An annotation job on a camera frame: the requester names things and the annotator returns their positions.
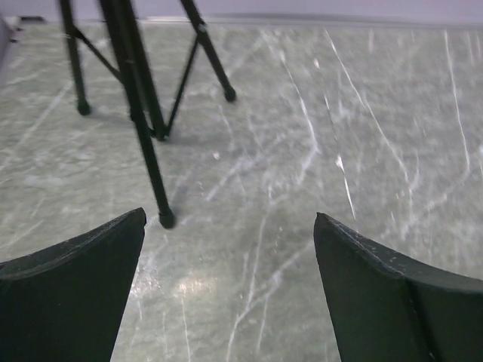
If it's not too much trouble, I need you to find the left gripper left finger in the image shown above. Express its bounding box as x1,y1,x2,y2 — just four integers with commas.
1,208,146,361

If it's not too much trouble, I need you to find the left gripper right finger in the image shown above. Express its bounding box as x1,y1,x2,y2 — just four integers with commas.
313,213,482,361

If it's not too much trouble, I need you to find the black perforated music stand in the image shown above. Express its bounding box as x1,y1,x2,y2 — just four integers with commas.
57,0,236,229

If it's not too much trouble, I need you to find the aluminium rail frame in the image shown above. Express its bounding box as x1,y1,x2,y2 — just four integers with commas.
1,12,482,31

